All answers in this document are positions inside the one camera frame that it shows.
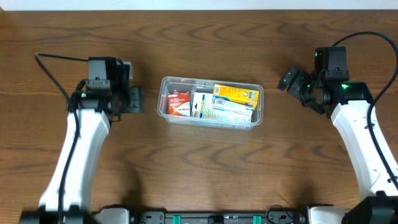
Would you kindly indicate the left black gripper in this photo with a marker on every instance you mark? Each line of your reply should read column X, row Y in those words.
column 136, row 99

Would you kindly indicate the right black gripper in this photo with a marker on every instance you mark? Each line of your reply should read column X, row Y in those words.
column 298, row 84

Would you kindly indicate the red orange small box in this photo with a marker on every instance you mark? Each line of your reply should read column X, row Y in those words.
column 179, row 103

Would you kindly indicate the yellow box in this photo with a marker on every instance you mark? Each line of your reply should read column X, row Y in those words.
column 236, row 95

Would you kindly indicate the clear plastic container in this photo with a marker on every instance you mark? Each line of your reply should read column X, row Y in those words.
column 179, row 84

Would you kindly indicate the slim white blue box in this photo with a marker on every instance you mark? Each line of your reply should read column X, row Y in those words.
column 229, row 111

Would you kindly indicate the large blue white box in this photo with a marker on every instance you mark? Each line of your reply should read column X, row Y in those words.
column 202, row 106

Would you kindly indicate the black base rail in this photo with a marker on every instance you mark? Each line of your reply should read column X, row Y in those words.
column 217, row 217

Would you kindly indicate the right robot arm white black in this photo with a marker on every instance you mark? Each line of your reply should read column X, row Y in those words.
column 370, row 155

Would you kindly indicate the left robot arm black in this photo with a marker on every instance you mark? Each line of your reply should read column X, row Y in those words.
column 67, row 198

